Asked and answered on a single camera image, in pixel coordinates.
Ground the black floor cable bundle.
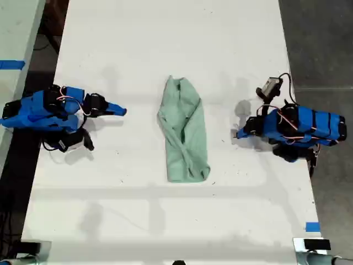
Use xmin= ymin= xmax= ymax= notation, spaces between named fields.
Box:
xmin=0 ymin=211 xmax=23 ymax=251

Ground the grey black camera box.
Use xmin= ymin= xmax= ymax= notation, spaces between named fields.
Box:
xmin=255 ymin=77 xmax=282 ymax=116

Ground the thin black looped cable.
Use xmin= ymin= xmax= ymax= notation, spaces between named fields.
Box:
xmin=33 ymin=33 xmax=57 ymax=52

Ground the long blue tape strip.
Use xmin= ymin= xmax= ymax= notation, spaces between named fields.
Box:
xmin=0 ymin=60 xmax=26 ymax=70

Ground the white side table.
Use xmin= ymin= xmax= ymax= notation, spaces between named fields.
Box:
xmin=0 ymin=0 xmax=47 ymax=177

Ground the black white camera box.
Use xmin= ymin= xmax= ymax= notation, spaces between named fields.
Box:
xmin=56 ymin=129 xmax=95 ymax=153

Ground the silver metal bracket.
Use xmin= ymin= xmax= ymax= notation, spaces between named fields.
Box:
xmin=0 ymin=240 xmax=52 ymax=265
xmin=292 ymin=237 xmax=353 ymax=265

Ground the pale green t-shirt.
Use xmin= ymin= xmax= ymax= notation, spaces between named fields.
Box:
xmin=157 ymin=75 xmax=211 ymax=183

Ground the small black box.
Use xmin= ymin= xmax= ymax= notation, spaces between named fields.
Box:
xmin=19 ymin=242 xmax=42 ymax=253
xmin=303 ymin=238 xmax=331 ymax=251

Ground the black camera cable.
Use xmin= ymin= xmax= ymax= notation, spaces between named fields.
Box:
xmin=41 ymin=139 xmax=60 ymax=151
xmin=277 ymin=72 xmax=295 ymax=105

